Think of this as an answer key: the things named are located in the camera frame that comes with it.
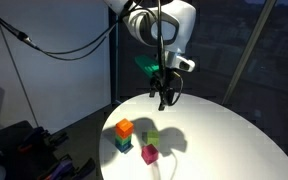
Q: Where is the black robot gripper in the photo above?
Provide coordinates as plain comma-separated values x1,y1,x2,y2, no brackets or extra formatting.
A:
149,70,181,111

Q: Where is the lime green cube block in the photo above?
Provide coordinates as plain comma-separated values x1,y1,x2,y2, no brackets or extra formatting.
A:
142,130,159,146

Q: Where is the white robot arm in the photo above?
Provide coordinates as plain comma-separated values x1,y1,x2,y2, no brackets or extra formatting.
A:
103,0,196,111

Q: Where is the orange cube block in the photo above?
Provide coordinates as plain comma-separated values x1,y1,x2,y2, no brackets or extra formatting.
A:
115,118,134,139

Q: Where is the dark green cube block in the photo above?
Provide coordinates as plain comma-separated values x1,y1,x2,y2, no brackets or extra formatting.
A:
115,134,132,145

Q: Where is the pink cube block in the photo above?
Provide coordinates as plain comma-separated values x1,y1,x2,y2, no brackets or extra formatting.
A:
141,144,159,165

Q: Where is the blue cube block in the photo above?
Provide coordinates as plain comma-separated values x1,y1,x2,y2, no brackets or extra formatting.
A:
115,140,132,153

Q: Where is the round white table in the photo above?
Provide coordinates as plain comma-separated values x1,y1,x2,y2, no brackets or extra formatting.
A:
99,94,288,180

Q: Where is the purple spring clamp upper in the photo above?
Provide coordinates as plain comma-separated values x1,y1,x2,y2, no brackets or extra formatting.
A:
17,127,68,153

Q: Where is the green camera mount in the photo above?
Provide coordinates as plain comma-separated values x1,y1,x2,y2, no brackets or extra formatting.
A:
135,55,159,78

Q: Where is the grey diagonal window frame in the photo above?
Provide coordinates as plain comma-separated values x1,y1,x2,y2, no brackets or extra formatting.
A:
222,0,277,104

